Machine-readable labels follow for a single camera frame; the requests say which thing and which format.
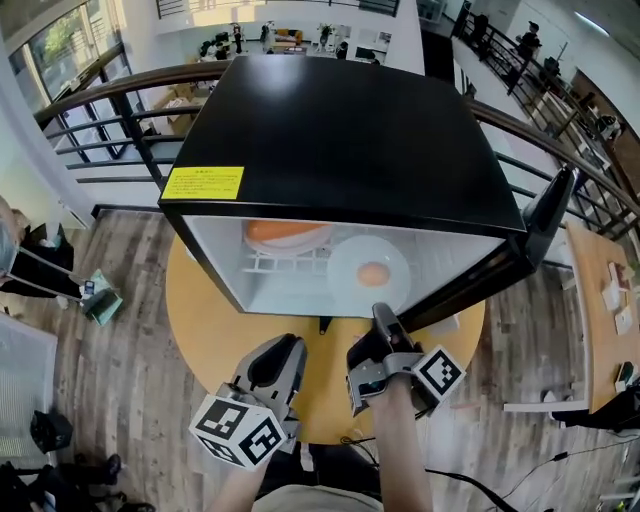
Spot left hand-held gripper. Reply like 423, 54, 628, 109
188, 335, 307, 471

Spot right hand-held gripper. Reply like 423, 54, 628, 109
346, 302, 467, 417

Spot white plate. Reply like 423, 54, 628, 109
243, 219, 334, 257
327, 234, 414, 314

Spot black mini fridge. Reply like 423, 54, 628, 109
157, 54, 581, 334

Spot person's left forearm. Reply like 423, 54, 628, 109
209, 462, 271, 512

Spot person's right forearm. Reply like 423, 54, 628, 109
369, 387, 434, 512

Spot round wooden table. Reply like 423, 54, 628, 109
164, 234, 486, 446

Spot person's dark trousered legs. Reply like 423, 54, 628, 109
259, 442, 384, 501

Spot person's beige shirt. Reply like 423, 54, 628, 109
257, 487, 386, 512

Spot teal and white bag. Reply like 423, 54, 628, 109
79, 269, 125, 329

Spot rectangular wooden desk white legs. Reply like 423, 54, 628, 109
502, 219, 640, 429

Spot black bag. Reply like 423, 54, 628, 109
29, 409, 75, 455

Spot plain white flat box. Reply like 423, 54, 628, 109
601, 282, 632, 311

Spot white box dark print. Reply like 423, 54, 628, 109
612, 305, 637, 335

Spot red and white flat box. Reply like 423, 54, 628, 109
607, 260, 637, 291

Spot white-framed glass partition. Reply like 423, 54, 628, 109
0, 312, 60, 471

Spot wood-topped black metal railing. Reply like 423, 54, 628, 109
32, 59, 640, 251

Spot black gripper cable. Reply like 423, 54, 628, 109
339, 434, 511, 512

